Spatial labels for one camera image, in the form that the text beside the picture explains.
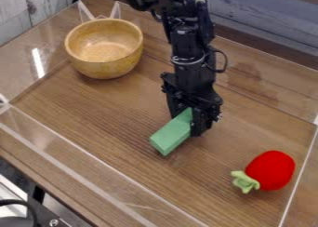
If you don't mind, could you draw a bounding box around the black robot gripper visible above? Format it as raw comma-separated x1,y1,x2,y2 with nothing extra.
160,52,223,137

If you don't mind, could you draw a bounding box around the green rectangular block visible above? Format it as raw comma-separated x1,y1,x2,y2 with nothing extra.
149,108,192,156

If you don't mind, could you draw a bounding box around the brown wooden bowl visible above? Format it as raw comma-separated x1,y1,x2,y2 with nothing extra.
64,19,144,79

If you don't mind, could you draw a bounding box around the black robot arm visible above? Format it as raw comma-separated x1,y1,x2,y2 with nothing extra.
125,0,224,137

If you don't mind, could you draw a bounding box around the red plush strawberry toy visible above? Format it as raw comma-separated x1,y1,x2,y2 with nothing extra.
231,150,295,194

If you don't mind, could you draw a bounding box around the clear acrylic tray wall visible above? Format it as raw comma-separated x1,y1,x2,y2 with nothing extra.
0,7,318,227

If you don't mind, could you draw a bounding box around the black metal table bracket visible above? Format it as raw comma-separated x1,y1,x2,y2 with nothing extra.
26,184,84,227

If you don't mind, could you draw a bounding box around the black cable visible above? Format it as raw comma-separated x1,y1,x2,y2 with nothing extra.
0,198,41,227

